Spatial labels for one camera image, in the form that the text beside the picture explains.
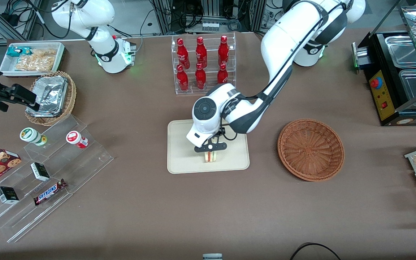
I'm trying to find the red cola bottle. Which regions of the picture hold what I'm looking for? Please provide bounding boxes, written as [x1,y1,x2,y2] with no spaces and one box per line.
[217,63,229,85]
[195,36,208,68]
[218,35,229,66]
[195,63,207,90]
[177,38,190,69]
[177,65,189,91]

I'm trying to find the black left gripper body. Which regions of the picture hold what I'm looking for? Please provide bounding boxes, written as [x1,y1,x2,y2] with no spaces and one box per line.
[194,142,228,152]

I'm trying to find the aluminium foil container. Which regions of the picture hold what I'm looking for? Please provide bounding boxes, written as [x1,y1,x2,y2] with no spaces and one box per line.
[26,75,68,118]

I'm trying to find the small tan wicker basket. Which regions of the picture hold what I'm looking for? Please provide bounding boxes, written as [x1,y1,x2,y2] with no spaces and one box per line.
[25,71,77,126]

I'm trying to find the green lid snack cup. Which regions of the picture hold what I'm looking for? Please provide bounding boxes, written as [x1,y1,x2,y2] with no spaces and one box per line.
[19,127,48,147]

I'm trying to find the round brown wicker basket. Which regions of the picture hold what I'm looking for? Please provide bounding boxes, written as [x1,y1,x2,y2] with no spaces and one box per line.
[277,119,345,182]

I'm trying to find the Snickers chocolate bar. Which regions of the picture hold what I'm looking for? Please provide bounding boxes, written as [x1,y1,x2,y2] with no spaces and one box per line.
[33,179,68,206]

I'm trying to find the black floor cable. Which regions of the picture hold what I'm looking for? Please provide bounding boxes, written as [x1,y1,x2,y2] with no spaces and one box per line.
[289,242,342,260]

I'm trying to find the teal snack packet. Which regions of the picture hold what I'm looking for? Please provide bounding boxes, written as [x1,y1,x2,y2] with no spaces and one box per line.
[6,46,32,58]

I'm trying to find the beige plastic tray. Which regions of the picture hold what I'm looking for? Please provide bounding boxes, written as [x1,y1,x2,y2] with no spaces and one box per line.
[167,119,250,174]

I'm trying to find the clear bag of chips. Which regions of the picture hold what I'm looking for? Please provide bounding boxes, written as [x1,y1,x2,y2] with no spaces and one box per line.
[14,49,57,72]

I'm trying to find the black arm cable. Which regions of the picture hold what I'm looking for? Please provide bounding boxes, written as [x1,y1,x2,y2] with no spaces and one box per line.
[213,0,351,142]

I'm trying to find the small black box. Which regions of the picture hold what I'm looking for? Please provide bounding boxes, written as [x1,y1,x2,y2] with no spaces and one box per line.
[0,186,20,205]
[30,162,51,182]

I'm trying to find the red lid snack cup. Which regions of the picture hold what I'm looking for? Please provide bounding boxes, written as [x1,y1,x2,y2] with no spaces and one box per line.
[66,131,88,149]

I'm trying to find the aluminium frame rack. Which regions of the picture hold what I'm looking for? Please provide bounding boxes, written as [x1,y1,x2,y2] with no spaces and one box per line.
[149,0,266,35]

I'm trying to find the white rectangular bin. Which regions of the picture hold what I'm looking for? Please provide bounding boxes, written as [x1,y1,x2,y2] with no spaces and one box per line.
[0,42,66,77]

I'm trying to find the clear acrylic stepped display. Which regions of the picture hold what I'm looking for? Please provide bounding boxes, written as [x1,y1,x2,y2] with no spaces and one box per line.
[0,114,114,243]

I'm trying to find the black food warmer yellow panel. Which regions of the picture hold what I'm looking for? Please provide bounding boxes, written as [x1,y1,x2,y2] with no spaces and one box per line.
[352,0,416,127]

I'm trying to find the clear acrylic bottle rack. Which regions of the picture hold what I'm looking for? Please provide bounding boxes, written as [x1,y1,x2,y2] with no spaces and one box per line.
[171,32,237,95]

